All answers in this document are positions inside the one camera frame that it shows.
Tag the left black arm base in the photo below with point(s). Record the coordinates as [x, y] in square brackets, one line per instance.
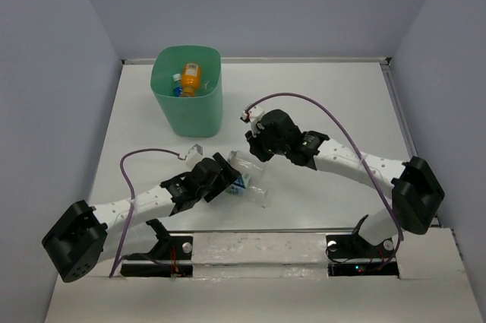
[170, 257]

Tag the tall orange label bottle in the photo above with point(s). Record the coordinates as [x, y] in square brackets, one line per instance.
[204, 89]

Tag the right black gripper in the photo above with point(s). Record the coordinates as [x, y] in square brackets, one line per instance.
[254, 141]

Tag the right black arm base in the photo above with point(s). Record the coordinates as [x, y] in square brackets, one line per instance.
[349, 255]

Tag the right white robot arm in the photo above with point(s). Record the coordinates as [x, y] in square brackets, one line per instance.
[411, 191]

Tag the crushed clear blue-label bottle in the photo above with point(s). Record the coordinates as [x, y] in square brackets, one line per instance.
[252, 184]

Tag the small orange juice bottle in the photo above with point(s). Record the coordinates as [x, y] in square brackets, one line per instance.
[190, 79]

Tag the green plastic bin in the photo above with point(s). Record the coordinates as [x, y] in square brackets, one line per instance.
[195, 117]

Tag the blue label water bottle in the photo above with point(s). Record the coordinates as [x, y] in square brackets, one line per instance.
[177, 88]

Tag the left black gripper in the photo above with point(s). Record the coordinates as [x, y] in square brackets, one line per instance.
[231, 173]

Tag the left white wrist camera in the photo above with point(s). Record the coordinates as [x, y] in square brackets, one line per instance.
[194, 156]

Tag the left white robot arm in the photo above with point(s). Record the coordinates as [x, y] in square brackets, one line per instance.
[80, 238]

